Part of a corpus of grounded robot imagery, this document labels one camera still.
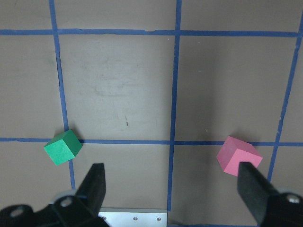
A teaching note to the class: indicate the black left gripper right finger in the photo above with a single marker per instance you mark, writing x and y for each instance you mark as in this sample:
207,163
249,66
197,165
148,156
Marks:
255,190

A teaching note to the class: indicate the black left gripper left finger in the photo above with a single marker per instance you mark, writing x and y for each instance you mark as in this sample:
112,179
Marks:
92,190

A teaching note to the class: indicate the pink cube near base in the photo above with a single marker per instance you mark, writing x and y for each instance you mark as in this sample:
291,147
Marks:
234,151

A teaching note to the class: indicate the green cube on gridline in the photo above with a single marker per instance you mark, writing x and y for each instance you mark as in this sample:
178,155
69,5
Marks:
63,147

